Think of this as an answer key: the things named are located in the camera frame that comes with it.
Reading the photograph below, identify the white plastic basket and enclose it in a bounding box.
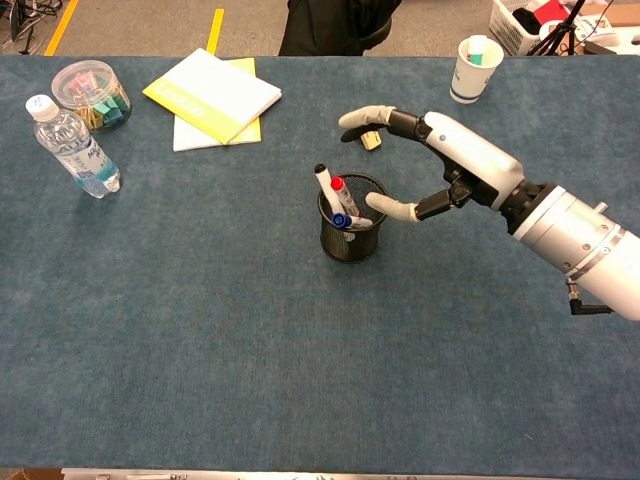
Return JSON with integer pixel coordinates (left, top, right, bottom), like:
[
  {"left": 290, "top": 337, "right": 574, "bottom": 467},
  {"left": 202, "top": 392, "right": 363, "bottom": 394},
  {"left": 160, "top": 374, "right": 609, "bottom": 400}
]
[{"left": 488, "top": 0, "right": 571, "bottom": 56}]

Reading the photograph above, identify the black capped white marker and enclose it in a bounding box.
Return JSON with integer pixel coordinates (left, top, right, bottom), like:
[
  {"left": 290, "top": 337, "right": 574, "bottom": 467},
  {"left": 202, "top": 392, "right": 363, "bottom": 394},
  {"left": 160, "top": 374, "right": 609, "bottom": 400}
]
[{"left": 313, "top": 163, "right": 342, "bottom": 222}]

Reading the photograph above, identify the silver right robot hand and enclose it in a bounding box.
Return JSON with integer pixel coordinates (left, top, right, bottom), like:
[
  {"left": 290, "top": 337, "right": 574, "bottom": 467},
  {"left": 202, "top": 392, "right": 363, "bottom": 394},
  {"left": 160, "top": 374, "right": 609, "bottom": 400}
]
[{"left": 338, "top": 104, "right": 525, "bottom": 224}]

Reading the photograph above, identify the white paper cup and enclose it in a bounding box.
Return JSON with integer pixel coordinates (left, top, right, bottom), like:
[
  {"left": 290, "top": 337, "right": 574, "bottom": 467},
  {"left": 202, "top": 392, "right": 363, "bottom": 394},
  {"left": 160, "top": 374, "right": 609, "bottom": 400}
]
[{"left": 449, "top": 35, "right": 505, "bottom": 105}]

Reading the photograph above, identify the white green glue stick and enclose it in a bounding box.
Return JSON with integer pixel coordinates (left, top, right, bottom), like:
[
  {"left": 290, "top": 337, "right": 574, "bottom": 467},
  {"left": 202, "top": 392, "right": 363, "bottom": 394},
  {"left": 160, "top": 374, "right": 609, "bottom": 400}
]
[{"left": 466, "top": 34, "right": 489, "bottom": 66}]

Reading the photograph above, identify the black tripod stand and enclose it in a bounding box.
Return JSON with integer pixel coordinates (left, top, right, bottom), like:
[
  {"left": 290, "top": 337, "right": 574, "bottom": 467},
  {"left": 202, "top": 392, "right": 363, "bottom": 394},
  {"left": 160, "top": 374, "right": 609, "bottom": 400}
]
[{"left": 527, "top": 0, "right": 589, "bottom": 57}]

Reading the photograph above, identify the black mesh pen cup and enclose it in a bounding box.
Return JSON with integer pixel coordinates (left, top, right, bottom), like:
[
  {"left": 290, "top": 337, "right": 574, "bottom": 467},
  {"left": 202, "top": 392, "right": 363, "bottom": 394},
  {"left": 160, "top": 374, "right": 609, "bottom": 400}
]
[{"left": 316, "top": 172, "right": 391, "bottom": 265}]

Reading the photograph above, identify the blue capped white marker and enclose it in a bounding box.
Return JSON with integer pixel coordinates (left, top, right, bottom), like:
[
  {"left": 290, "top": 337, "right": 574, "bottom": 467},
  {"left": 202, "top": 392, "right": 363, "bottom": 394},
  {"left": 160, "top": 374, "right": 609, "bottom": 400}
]
[{"left": 331, "top": 212, "right": 374, "bottom": 232}]

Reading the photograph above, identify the clear plastic water bottle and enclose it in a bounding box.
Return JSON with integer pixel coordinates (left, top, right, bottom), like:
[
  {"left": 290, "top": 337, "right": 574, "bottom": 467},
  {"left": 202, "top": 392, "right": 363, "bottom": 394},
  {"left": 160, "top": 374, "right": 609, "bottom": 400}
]
[{"left": 25, "top": 93, "right": 122, "bottom": 200}]

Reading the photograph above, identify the blue felt table cover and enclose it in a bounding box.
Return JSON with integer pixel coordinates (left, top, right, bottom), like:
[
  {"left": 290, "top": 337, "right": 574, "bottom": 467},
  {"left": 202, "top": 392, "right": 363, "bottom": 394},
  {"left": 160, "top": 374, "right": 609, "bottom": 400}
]
[{"left": 0, "top": 54, "right": 640, "bottom": 474}]

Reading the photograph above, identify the clear jar of binder clips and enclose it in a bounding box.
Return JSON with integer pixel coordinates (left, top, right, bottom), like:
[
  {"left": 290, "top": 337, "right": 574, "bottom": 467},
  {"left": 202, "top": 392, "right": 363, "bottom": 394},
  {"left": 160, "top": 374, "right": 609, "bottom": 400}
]
[{"left": 50, "top": 59, "right": 134, "bottom": 134}]

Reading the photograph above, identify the black office chair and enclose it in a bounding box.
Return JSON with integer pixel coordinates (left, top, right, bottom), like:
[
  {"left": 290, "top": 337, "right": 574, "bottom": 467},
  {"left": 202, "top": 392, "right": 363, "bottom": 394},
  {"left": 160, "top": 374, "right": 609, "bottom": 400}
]
[{"left": 278, "top": 0, "right": 404, "bottom": 57}]

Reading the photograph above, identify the red capped white marker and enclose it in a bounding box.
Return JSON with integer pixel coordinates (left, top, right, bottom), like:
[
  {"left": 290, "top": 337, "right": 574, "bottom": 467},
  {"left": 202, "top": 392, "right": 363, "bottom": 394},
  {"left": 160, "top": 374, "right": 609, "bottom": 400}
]
[{"left": 330, "top": 175, "right": 362, "bottom": 220}]

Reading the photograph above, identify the yellow white Lexicon notebook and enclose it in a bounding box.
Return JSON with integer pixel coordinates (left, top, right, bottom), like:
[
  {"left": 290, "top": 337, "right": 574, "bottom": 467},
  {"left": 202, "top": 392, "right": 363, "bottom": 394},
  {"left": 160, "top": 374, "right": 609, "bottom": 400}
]
[{"left": 142, "top": 47, "right": 284, "bottom": 146}]

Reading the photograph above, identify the black cable bundle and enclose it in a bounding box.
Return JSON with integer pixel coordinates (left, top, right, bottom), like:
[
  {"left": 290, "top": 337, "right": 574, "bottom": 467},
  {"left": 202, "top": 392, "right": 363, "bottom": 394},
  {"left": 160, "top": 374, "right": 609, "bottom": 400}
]
[{"left": 0, "top": 0, "right": 65, "bottom": 56}]

